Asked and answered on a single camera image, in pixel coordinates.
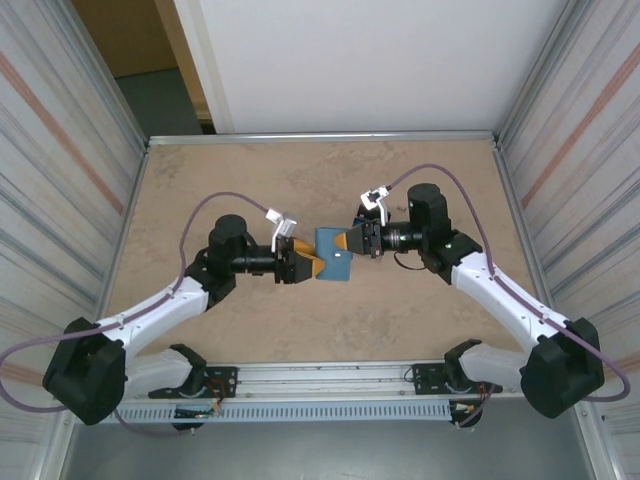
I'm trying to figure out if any teal leather card holder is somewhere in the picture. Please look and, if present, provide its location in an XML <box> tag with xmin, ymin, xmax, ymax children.
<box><xmin>313</xmin><ymin>226</ymin><xmax>354</xmax><ymax>283</ymax></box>

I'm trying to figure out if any small green circuit board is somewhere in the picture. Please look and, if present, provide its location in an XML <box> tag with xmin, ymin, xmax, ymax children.
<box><xmin>173</xmin><ymin>399</ymin><xmax>224</xmax><ymax>419</ymax></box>

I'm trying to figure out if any translucent corrugated side panel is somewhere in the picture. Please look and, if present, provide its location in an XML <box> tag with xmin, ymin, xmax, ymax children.
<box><xmin>0</xmin><ymin>0</ymin><xmax>146</xmax><ymax>441</ymax></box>
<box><xmin>499</xmin><ymin>0</ymin><xmax>640</xmax><ymax>480</ymax></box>

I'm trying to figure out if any aluminium table end rail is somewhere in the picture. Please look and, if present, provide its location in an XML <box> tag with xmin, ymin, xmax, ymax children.
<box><xmin>146</xmin><ymin>130</ymin><xmax>503</xmax><ymax>148</ymax></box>

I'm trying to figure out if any aluminium table side rail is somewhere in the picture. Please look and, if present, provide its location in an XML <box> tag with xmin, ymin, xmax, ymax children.
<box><xmin>97</xmin><ymin>139</ymin><xmax>151</xmax><ymax>321</ymax></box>
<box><xmin>492</xmin><ymin>139</ymin><xmax>556</xmax><ymax>311</ymax></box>

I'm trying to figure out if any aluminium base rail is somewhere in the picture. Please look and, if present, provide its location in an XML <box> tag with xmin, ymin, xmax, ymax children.
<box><xmin>119</xmin><ymin>360</ymin><xmax>526</xmax><ymax>401</ymax></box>

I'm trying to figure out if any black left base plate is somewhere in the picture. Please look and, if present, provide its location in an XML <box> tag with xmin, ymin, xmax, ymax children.
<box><xmin>149</xmin><ymin>366</ymin><xmax>239</xmax><ymax>401</ymax></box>

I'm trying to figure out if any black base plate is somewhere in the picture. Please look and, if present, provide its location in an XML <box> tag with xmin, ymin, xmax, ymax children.
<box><xmin>411</xmin><ymin>362</ymin><xmax>503</xmax><ymax>397</ymax></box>
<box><xmin>149</xmin><ymin>366</ymin><xmax>239</xmax><ymax>401</ymax></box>

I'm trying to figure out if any slotted grey cable duct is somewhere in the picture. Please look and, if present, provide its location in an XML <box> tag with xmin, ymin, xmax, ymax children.
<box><xmin>113</xmin><ymin>401</ymin><xmax>454</xmax><ymax>425</ymax></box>

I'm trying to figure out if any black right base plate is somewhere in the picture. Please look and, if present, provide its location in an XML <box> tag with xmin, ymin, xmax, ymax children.
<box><xmin>411</xmin><ymin>362</ymin><xmax>503</xmax><ymax>397</ymax></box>

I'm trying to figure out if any aluminium corner post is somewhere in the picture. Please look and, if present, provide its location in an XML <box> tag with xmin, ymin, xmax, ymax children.
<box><xmin>498</xmin><ymin>0</ymin><xmax>584</xmax><ymax>144</ymax></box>
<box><xmin>62</xmin><ymin>0</ymin><xmax>151</xmax><ymax>149</ymax></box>

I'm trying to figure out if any white door frame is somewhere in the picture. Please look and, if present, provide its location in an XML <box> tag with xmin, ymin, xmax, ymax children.
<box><xmin>172</xmin><ymin>0</ymin><xmax>237</xmax><ymax>135</ymax></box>

